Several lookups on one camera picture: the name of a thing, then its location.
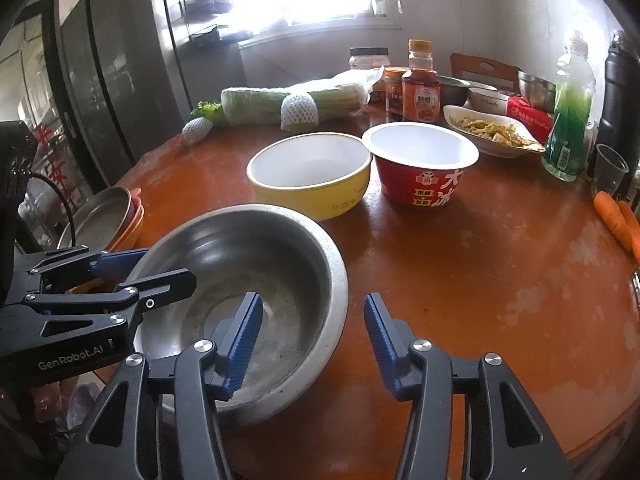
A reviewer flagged pink plastic plate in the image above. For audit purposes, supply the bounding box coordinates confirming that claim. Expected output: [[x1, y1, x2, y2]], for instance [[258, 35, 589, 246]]
[[106, 188, 142, 252]]

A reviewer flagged wrapped napa cabbage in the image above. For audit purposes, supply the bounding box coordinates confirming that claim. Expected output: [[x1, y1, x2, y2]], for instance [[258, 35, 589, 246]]
[[219, 67, 383, 126]]

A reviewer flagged grey steel bowl behind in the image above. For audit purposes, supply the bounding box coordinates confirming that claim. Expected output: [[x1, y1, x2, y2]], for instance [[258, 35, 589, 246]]
[[437, 75, 471, 107]]

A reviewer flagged yellow shell-shaped plate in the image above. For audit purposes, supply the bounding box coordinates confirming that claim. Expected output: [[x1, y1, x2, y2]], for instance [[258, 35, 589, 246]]
[[67, 197, 144, 294]]

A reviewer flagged metal object at edge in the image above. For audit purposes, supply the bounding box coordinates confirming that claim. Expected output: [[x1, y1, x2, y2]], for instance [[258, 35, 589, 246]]
[[630, 270, 640, 310]]

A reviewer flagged red chili sauce jar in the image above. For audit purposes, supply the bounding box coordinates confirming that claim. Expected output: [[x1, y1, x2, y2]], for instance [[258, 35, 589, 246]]
[[383, 66, 408, 122]]

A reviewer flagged dark grey refrigerator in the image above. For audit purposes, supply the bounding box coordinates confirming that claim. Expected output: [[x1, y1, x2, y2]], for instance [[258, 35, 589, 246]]
[[41, 0, 249, 187]]

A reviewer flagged orange carrot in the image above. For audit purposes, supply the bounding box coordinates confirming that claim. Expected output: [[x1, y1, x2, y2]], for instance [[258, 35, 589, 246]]
[[593, 192, 631, 252], [617, 200, 640, 264]]

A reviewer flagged white ceramic bowl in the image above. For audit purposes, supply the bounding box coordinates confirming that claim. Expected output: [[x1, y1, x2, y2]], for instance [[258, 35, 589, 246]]
[[469, 87, 509, 116]]

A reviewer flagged red tissue pack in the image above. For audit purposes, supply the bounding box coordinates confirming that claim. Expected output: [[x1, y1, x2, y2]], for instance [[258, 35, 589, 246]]
[[506, 96, 554, 145]]

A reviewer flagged small steel bowl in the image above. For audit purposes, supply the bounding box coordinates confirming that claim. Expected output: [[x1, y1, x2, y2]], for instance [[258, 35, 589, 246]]
[[518, 70, 555, 114]]

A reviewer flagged round steel plate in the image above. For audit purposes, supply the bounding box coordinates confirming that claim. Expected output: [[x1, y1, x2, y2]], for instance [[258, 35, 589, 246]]
[[56, 186, 130, 249]]

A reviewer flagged red instant noodle bowl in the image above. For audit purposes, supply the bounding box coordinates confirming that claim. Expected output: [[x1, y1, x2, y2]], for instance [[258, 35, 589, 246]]
[[362, 122, 480, 209]]

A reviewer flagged foam-netted fruit left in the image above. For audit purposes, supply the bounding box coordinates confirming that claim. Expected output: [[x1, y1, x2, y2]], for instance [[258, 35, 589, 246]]
[[181, 117, 214, 145]]

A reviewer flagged glass sliding door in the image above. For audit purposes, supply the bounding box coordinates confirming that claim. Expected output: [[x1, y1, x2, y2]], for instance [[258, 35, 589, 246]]
[[1, 0, 92, 224]]

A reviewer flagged green drink bottle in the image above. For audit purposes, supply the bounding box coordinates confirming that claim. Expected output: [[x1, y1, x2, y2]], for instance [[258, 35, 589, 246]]
[[542, 32, 596, 182]]

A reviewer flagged orange-capped sauce bottle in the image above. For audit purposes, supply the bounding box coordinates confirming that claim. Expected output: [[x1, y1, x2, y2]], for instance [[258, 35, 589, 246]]
[[401, 38, 440, 124]]

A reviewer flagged clear drinking glass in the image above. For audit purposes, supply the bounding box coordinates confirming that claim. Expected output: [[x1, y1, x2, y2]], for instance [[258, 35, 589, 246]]
[[591, 143, 629, 196]]

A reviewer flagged black cable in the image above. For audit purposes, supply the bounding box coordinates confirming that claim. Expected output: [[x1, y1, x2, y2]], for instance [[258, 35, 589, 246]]
[[29, 171, 77, 248]]

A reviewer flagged green lettuce bunch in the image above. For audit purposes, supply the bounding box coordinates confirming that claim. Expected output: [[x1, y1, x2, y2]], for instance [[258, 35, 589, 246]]
[[191, 101, 227, 126]]

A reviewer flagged black thermos flask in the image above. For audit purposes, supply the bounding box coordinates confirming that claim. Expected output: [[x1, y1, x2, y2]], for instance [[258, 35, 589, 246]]
[[597, 29, 640, 196]]

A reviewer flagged white dish of food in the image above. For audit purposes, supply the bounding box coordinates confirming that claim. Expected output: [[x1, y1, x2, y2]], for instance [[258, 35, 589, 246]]
[[442, 105, 544, 158]]

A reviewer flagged stainless steel bowl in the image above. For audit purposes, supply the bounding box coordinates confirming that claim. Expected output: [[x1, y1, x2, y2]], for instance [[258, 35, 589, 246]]
[[129, 205, 348, 428]]

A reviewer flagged foam-netted fruit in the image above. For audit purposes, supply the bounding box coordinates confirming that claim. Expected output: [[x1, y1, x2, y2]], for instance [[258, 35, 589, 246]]
[[181, 117, 214, 145], [280, 92, 319, 132]]

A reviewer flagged foam-netted fruit right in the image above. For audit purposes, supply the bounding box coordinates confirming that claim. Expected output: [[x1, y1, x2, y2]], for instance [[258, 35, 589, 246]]
[[280, 92, 319, 132]]

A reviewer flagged yellow bowl with handle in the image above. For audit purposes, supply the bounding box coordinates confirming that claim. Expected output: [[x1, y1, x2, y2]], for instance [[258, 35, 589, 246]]
[[246, 132, 372, 221]]

